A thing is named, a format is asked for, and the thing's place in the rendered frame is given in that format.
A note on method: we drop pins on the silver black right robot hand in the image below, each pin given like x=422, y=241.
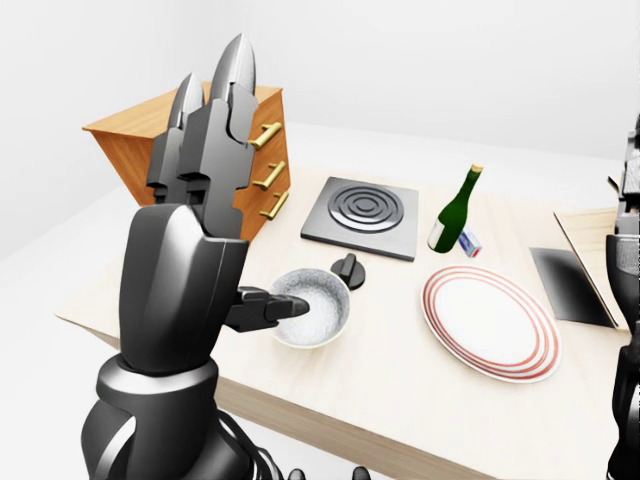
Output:
x=627, y=260

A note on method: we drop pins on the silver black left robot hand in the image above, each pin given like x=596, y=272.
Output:
x=175, y=280

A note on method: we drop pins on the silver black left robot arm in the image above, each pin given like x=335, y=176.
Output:
x=160, y=425

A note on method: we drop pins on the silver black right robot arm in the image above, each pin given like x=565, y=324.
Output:
x=627, y=415

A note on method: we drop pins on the white plate with red rings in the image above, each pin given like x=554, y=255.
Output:
x=487, y=320

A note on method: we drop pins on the speckled white bowl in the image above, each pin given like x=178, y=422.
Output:
x=325, y=320

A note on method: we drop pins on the flat dark stove plate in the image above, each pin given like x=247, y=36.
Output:
x=365, y=215

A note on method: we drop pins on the wooden rack with dark side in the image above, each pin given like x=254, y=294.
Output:
x=570, y=285

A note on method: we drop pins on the wooden cabinet drawer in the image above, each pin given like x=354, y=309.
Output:
x=255, y=212
x=267, y=112
x=260, y=167

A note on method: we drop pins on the wooden cabinet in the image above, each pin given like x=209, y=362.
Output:
x=130, y=145

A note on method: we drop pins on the small blue white box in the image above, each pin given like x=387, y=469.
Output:
x=471, y=244

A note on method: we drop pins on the round black stove knob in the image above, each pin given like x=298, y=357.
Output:
x=350, y=270

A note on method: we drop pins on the green wine bottle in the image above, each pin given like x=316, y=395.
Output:
x=452, y=215

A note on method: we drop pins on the small dark shape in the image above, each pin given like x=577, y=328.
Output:
x=361, y=473
x=296, y=475

